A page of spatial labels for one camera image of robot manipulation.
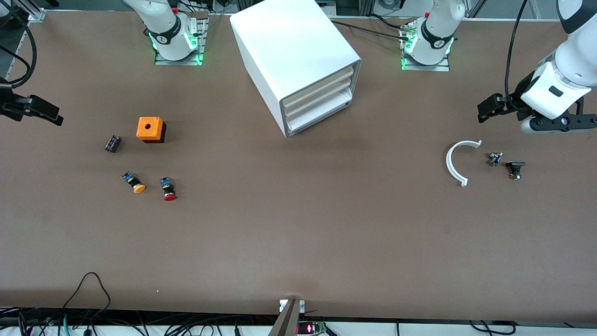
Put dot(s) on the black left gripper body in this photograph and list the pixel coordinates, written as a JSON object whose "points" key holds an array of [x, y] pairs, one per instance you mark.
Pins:
{"points": [[512, 101]]}

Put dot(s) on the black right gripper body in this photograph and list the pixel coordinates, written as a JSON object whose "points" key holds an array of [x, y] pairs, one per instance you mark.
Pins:
{"points": [[10, 106]]}

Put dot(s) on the white plastic drawer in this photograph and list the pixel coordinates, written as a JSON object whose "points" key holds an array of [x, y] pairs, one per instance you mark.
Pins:
{"points": [[322, 114], [317, 100], [322, 86]]}

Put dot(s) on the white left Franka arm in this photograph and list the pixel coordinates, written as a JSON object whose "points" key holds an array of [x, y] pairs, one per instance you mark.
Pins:
{"points": [[578, 60]]}

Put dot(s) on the orange button box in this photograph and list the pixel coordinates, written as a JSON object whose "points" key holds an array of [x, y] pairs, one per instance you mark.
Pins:
{"points": [[150, 128]]}

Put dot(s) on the yellow push button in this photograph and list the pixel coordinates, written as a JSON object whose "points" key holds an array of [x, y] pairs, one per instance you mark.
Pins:
{"points": [[134, 183]]}

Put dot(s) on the red push button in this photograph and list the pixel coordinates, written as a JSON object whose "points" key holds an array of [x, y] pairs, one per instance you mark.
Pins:
{"points": [[168, 188]]}

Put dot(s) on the white drawer cabinet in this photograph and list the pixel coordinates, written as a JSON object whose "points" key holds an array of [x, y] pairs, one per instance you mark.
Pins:
{"points": [[294, 51]]}

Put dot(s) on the small grey metal part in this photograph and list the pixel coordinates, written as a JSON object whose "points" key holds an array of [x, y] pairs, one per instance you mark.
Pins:
{"points": [[495, 158]]}

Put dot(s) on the small black contact block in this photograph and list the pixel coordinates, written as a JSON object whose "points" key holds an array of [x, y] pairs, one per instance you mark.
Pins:
{"points": [[112, 143]]}

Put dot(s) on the small black fitting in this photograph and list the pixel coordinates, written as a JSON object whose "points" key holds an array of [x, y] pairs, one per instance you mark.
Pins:
{"points": [[515, 168]]}

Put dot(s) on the white curved plastic arc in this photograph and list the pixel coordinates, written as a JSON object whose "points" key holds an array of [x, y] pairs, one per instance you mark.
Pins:
{"points": [[450, 163]]}

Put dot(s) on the small device with red display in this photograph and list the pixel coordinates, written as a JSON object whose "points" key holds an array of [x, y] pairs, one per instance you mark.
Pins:
{"points": [[310, 328]]}

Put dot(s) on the aluminium frame rail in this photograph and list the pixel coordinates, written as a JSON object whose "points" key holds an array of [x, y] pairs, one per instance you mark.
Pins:
{"points": [[21, 42]]}

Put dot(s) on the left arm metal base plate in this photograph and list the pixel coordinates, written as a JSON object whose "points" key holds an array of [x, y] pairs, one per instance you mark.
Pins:
{"points": [[426, 67]]}

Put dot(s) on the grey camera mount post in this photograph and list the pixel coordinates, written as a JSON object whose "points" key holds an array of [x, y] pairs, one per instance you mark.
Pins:
{"points": [[285, 322]]}

